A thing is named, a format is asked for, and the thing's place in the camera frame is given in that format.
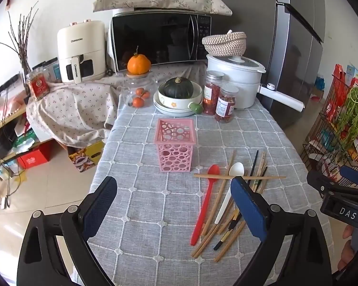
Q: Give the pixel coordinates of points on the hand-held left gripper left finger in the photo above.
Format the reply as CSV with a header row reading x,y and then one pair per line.
x,y
99,207

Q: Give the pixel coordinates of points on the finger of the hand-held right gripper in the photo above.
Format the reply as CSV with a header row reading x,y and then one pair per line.
x,y
322,184
350,175

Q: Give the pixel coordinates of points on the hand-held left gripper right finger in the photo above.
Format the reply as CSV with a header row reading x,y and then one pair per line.
x,y
247,210

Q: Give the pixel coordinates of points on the pile of chopsticks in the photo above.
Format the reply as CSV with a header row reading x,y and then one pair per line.
x,y
217,196

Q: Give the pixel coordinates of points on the white spoon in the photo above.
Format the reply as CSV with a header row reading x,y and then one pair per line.
x,y
237,169

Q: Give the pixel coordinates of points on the red silicone spoon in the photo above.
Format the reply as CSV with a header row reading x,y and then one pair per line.
x,y
203,208

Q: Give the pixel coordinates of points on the pink perforated utensil basket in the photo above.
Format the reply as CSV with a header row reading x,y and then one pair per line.
x,y
174,155

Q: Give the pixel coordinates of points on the person's right hand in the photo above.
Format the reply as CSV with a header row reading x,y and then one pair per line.
x,y
348,253

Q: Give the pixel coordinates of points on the yellow printed cardboard box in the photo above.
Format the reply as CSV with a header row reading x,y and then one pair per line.
x,y
85,158

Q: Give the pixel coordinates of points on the grey checked tablecloth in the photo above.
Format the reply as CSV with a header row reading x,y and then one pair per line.
x,y
155,202

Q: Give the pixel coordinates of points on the red gift box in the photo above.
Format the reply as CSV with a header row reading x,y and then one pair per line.
x,y
32,158

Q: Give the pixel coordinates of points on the red snack bag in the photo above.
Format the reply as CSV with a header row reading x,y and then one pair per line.
x,y
337,89

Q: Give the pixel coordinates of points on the small-flower print tablecloth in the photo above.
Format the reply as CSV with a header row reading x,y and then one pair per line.
x,y
77,110

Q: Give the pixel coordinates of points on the short chili jar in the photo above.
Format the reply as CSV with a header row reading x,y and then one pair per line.
x,y
225,107

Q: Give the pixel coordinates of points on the small orange fruit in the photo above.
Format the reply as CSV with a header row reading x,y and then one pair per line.
x,y
140,91
146,95
136,102

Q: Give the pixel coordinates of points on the clear glass jar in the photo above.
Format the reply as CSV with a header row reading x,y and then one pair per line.
x,y
128,91

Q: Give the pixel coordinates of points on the tall chili jar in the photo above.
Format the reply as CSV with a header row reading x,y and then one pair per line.
x,y
211,95

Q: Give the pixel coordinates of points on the wooden shelf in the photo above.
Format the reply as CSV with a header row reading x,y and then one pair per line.
x,y
6,122

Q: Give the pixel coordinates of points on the white electric cooking pot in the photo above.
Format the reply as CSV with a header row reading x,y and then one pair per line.
x,y
241,80

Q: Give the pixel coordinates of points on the red label glass jar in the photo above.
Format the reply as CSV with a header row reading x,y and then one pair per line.
x,y
38,85

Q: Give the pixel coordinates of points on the dark green kabocha squash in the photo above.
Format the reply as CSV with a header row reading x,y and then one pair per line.
x,y
177,88

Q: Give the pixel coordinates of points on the teal box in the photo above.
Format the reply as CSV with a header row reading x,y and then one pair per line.
x,y
54,71

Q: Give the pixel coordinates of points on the large orange citrus fruit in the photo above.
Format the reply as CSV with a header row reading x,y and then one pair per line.
x,y
138,65

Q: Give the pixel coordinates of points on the cream air fryer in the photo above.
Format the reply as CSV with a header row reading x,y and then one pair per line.
x,y
80,44

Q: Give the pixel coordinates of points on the black microwave oven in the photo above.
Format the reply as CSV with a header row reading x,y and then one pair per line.
x,y
155,38

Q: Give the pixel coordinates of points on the dry bare branches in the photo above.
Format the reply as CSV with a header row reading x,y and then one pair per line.
x,y
22,44

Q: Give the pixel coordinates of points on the grey refrigerator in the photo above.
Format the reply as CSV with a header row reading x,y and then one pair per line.
x,y
256,15

